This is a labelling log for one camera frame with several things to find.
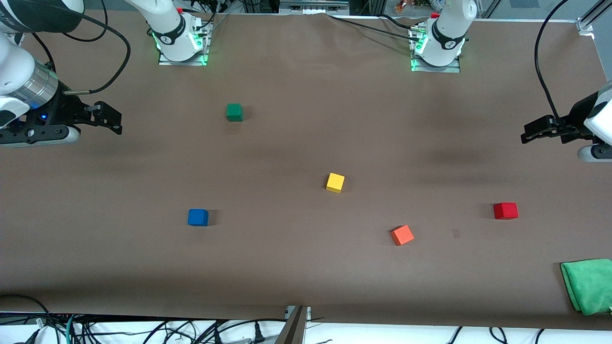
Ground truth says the red wooden block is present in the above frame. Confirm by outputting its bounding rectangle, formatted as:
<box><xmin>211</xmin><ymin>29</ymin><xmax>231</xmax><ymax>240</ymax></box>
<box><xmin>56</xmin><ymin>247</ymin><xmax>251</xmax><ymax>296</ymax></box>
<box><xmin>493</xmin><ymin>202</ymin><xmax>519</xmax><ymax>220</ymax></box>

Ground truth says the green folded cloth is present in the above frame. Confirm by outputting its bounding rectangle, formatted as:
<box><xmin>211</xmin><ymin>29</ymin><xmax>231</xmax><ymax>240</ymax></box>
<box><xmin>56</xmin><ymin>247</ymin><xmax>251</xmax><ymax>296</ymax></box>
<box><xmin>560</xmin><ymin>258</ymin><xmax>612</xmax><ymax>316</ymax></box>

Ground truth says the orange wooden block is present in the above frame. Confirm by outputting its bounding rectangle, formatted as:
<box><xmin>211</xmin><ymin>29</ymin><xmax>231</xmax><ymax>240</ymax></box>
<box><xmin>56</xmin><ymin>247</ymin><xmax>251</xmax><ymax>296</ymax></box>
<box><xmin>390</xmin><ymin>225</ymin><xmax>415</xmax><ymax>247</ymax></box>

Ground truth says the dark brown bar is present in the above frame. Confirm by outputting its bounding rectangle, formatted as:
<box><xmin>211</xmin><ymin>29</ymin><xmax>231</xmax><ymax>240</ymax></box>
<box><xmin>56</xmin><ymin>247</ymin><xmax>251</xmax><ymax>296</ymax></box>
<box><xmin>274</xmin><ymin>306</ymin><xmax>309</xmax><ymax>344</ymax></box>

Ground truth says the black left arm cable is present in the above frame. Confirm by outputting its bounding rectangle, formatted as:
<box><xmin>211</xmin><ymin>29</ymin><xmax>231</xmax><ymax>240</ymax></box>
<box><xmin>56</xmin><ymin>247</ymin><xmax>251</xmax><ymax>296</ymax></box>
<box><xmin>535</xmin><ymin>0</ymin><xmax>570</xmax><ymax>121</ymax></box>

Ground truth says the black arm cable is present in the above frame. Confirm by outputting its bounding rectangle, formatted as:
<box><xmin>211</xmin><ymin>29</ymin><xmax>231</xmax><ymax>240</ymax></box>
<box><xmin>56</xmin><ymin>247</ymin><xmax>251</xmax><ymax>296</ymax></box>
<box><xmin>535</xmin><ymin>0</ymin><xmax>570</xmax><ymax>121</ymax></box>
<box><xmin>29</xmin><ymin>0</ymin><xmax>132</xmax><ymax>94</ymax></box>

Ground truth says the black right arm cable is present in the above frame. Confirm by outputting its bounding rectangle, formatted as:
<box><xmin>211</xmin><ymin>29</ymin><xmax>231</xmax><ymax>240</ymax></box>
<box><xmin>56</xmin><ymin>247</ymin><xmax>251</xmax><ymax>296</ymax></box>
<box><xmin>29</xmin><ymin>0</ymin><xmax>132</xmax><ymax>94</ymax></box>

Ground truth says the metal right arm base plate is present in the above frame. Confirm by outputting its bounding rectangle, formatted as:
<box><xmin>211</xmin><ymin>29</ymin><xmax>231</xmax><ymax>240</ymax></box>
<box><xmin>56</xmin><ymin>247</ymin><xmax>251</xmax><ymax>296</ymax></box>
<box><xmin>157</xmin><ymin>13</ymin><xmax>213</xmax><ymax>66</ymax></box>

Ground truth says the aluminium frame profile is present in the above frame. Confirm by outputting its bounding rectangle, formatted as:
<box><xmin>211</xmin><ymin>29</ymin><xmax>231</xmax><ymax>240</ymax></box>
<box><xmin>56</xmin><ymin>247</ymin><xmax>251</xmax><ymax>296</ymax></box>
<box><xmin>576</xmin><ymin>0</ymin><xmax>612</xmax><ymax>35</ymax></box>

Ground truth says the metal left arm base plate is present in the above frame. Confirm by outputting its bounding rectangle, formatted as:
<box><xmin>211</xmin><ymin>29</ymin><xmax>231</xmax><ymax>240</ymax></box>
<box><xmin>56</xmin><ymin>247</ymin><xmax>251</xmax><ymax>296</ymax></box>
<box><xmin>409</xmin><ymin>21</ymin><xmax>462</xmax><ymax>74</ymax></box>

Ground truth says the black looped floor cable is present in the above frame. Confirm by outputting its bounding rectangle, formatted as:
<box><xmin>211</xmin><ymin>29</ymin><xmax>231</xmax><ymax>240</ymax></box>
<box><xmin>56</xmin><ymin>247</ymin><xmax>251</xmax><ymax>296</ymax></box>
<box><xmin>0</xmin><ymin>293</ymin><xmax>54</xmax><ymax>344</ymax></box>

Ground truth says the black cable on table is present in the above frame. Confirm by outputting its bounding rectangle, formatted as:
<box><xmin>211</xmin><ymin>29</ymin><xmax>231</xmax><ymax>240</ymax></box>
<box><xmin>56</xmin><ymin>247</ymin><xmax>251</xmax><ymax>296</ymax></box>
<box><xmin>328</xmin><ymin>13</ymin><xmax>424</xmax><ymax>43</ymax></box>

